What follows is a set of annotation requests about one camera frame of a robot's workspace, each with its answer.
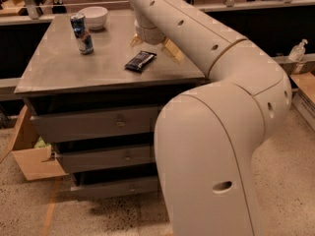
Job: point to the grey drawer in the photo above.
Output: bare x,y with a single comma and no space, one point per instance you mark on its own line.
83,125
117,188
104,158

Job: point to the bottom grey drawer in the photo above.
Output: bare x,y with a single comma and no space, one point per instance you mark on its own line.
117,188

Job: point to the blue drink can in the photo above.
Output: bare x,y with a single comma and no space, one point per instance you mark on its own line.
83,37

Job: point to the grey drawer cabinet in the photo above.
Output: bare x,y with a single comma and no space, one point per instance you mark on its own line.
59,79

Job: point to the middle grey drawer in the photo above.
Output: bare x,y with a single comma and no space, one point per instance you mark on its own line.
104,158

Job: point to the white bowl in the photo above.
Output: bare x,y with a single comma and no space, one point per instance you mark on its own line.
95,17

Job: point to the top grey drawer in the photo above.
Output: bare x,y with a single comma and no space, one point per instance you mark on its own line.
83,125

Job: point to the clear sanitizer pump bottle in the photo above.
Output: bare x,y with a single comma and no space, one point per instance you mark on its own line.
297,51

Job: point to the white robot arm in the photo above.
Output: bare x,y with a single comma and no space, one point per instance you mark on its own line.
205,137

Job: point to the blue rxbar blueberry bar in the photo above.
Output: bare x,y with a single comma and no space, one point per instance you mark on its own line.
138,63

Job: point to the brown cardboard box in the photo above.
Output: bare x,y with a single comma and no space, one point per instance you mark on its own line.
35,162

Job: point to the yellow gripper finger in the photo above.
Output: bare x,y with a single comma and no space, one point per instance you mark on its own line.
135,41
172,50

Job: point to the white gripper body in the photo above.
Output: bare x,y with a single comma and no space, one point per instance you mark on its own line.
149,34

